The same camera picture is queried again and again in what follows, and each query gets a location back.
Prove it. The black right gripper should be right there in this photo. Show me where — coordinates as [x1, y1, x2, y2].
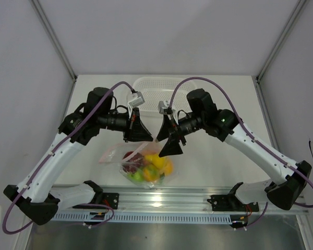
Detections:
[155, 113, 206, 158]

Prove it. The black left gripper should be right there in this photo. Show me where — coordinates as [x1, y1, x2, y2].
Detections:
[98, 106, 153, 142]

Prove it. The yellow lemon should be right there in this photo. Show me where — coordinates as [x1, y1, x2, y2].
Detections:
[144, 154, 166, 169]

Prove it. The orange yellow fruit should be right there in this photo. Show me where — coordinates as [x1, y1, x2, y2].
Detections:
[162, 159, 174, 176]

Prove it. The clear zip top bag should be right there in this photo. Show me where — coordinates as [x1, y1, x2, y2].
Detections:
[99, 142, 175, 189]

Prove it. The dark red apple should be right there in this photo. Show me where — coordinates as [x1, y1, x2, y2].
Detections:
[122, 151, 145, 173]

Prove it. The yellow mango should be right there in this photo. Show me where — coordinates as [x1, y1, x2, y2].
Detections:
[142, 164, 164, 182]

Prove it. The green apple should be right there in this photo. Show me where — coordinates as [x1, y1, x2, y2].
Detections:
[127, 170, 144, 183]

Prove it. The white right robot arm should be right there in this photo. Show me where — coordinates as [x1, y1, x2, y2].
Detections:
[156, 89, 311, 210]

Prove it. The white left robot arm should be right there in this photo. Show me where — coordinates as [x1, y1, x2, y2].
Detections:
[3, 87, 153, 226]

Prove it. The white plastic basket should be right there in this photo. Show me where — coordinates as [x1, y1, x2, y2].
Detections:
[133, 77, 197, 117]

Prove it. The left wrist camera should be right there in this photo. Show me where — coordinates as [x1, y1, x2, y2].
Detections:
[126, 92, 145, 116]

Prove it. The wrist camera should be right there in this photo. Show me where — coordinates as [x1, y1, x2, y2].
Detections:
[126, 92, 145, 116]
[158, 101, 178, 124]

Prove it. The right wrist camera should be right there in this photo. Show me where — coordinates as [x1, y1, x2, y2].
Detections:
[158, 101, 178, 124]

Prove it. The aluminium mounting rail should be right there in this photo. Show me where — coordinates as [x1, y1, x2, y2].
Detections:
[52, 185, 310, 216]

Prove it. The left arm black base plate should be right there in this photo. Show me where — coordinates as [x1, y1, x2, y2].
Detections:
[93, 193, 119, 210]

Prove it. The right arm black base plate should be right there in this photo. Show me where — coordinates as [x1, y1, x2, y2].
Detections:
[207, 194, 259, 212]

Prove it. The white slotted cable duct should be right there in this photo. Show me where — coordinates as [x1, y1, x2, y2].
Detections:
[52, 211, 232, 225]

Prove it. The left aluminium frame post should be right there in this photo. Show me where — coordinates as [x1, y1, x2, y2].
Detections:
[29, 0, 77, 81]

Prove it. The aluminium frame post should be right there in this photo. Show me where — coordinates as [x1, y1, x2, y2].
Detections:
[256, 0, 309, 84]
[29, 0, 77, 81]

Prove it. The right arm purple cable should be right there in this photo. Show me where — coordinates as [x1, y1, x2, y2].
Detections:
[169, 77, 313, 231]

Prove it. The right aluminium frame post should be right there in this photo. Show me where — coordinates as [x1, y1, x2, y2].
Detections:
[256, 0, 309, 84]

